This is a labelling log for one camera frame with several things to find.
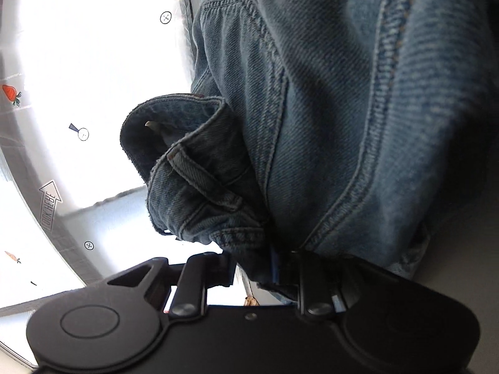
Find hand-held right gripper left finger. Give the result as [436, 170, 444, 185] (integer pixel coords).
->
[104, 251, 238, 317]

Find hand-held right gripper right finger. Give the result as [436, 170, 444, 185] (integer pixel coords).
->
[270, 248, 395, 317]

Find blue denim jeans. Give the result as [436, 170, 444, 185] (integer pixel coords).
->
[119, 0, 499, 307]

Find white printed plastic sheet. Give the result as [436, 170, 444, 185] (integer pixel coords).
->
[0, 0, 251, 364]

